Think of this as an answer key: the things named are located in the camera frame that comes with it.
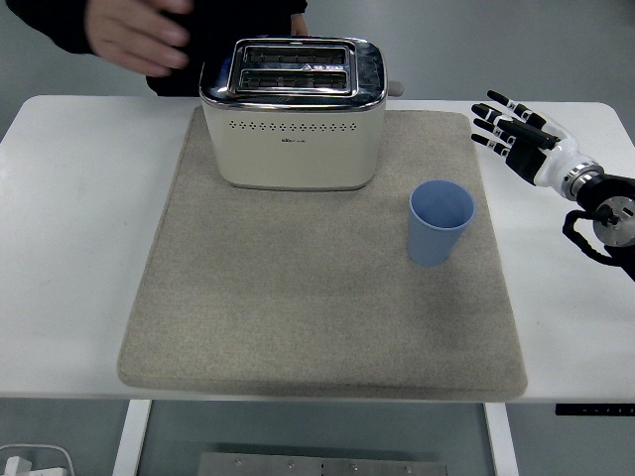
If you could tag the white table leg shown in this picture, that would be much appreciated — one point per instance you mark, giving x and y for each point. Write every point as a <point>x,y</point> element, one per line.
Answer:
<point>502,441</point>
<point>130,441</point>

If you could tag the blue ribbed plastic cup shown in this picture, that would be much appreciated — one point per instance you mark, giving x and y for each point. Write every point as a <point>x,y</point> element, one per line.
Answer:
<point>431,243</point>

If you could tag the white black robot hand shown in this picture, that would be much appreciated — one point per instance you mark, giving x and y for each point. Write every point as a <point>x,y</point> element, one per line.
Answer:
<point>558,151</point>

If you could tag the cream chrome two-slot toaster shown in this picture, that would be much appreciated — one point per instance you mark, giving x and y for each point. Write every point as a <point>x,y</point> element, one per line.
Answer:
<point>292,149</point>

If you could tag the person's hand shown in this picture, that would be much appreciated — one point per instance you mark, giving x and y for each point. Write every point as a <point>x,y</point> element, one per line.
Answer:
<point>134,35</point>

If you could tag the person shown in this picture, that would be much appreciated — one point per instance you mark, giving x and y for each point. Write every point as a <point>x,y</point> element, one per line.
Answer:
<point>223,25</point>

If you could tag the beige felt table mat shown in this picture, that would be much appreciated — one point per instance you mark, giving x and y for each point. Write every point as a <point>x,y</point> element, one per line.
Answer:
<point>307,297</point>

